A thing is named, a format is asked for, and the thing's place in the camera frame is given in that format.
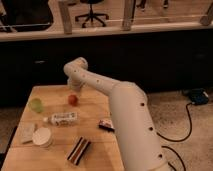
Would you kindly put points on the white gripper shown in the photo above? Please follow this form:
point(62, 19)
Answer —
point(75, 85)

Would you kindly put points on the red apple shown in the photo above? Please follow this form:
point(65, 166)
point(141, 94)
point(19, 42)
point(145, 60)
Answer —
point(73, 100)

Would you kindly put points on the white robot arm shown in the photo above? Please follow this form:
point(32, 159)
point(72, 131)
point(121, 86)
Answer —
point(138, 143)

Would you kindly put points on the green plastic cup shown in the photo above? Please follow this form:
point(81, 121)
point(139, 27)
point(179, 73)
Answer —
point(36, 105)

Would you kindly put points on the clear plastic bottle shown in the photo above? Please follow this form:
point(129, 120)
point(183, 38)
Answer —
point(61, 119)

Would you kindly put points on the dark snack bar package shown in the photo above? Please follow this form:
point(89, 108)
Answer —
point(106, 125)

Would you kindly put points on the striped brown black package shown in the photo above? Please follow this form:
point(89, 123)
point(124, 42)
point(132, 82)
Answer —
point(78, 151)

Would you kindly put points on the black office chair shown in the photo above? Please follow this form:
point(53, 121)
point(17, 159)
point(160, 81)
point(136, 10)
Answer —
point(90, 16)

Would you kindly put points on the blue black floor device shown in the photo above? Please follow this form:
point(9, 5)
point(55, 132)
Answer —
point(197, 96)

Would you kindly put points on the wooden post left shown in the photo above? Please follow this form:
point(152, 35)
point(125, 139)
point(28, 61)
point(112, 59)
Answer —
point(65, 16)

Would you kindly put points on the wooden post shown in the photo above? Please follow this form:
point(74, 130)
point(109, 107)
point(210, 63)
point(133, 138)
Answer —
point(207, 18)
point(65, 16)
point(129, 7)

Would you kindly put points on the wooden post middle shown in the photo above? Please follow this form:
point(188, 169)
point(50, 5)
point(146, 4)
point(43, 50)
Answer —
point(129, 7)

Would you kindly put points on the wooden post right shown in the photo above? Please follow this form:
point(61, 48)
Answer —
point(207, 18)

